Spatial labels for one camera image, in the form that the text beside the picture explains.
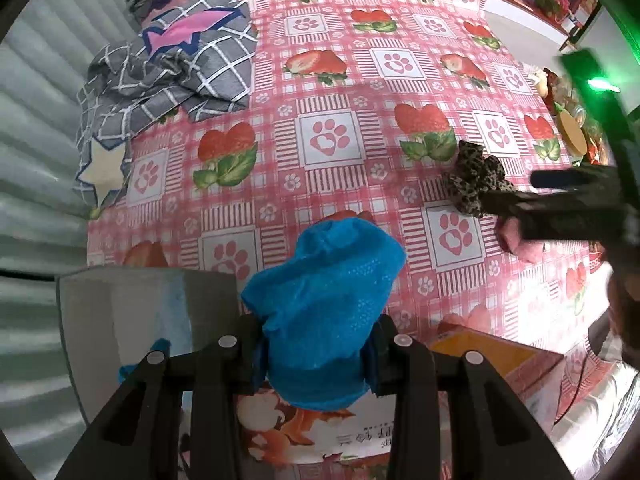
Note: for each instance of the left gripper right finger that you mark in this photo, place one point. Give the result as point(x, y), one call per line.
point(493, 435)

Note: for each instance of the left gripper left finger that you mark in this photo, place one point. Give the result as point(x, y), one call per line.
point(136, 433)

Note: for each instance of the leopard print scrunchie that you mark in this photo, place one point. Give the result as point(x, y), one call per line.
point(472, 176)

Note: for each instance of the blue sequin cloth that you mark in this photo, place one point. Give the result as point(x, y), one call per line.
point(319, 307)

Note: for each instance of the pink soft item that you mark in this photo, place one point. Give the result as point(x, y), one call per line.
point(508, 233)

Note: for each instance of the round wooden coaster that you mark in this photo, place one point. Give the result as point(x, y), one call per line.
point(572, 135)

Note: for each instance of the white storage box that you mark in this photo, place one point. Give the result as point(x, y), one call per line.
point(111, 315)

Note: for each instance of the red strawberry checkered tablecloth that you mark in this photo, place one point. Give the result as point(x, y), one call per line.
point(359, 105)

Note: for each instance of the grey plaid star blanket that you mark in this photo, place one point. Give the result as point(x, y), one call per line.
point(197, 56)

